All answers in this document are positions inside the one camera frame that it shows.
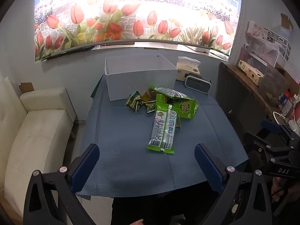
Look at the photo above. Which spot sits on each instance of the person's right hand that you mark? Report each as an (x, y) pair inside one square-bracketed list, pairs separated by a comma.
[(277, 187)]

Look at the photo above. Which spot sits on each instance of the white leather sofa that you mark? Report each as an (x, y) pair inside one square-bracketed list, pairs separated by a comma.
[(35, 133)]

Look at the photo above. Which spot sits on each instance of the wide green snack bag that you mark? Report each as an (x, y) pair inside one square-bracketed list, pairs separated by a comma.
[(185, 107)]

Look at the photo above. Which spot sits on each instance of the dark green mat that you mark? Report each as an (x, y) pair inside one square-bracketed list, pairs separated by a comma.
[(96, 86)]

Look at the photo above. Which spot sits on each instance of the red and blue bottle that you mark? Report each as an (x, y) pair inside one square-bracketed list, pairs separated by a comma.
[(284, 102)]

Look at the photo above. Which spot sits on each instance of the small yellow packet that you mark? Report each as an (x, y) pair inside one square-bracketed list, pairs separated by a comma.
[(146, 95)]

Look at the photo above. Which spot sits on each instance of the clear plastic organizer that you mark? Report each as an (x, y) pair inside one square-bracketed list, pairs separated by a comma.
[(260, 51)]

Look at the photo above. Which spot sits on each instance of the white drawer organizer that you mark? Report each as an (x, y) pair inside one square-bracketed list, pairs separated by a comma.
[(280, 42)]

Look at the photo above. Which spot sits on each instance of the grey speaker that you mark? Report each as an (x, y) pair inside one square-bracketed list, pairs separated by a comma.
[(198, 83)]

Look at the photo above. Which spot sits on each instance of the clear silver snack packet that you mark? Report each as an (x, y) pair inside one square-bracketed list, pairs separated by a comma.
[(171, 92)]

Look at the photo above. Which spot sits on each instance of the small dark green packet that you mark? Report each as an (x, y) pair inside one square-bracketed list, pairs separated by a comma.
[(137, 107), (133, 97)]

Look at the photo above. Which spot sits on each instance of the tissue pack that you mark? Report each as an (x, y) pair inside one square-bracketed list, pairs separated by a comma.
[(187, 66)]

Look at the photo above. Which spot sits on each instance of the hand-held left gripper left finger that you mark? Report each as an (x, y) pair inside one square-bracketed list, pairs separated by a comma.
[(85, 166)]

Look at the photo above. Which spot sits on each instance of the brown cardboard piece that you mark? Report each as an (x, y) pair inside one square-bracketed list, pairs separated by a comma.
[(25, 88), (287, 21)]

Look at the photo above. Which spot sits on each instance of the white cardboard box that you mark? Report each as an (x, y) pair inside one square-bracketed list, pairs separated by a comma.
[(140, 84)]

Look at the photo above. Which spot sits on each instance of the small green yellow-cornered packet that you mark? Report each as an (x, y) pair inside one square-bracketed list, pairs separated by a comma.
[(150, 107)]

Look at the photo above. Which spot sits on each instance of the wooden side table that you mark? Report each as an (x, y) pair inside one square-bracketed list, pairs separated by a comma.
[(234, 93)]

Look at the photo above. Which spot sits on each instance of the clear brown container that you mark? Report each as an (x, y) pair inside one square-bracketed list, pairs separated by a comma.
[(274, 86)]

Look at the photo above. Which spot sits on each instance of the pink floral box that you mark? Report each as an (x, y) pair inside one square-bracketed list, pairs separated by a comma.
[(257, 31)]

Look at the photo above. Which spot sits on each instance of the white power strip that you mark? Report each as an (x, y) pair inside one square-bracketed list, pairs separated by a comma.
[(199, 49)]

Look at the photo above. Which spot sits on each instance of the long green snack packet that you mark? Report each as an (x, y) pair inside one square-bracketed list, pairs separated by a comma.
[(161, 131)]

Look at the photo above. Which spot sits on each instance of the person's left hand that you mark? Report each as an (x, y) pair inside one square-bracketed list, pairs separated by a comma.
[(137, 222)]

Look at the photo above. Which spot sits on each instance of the beige carton with holes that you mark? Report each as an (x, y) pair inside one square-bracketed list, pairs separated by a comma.
[(249, 71)]

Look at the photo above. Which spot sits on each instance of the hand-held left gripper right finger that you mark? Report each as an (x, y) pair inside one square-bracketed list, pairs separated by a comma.
[(208, 166)]

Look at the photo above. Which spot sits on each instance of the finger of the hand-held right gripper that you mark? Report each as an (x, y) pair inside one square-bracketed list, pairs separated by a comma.
[(256, 143), (269, 126)]

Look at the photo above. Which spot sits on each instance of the tulip wall poster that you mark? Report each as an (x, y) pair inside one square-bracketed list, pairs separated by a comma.
[(140, 16)]

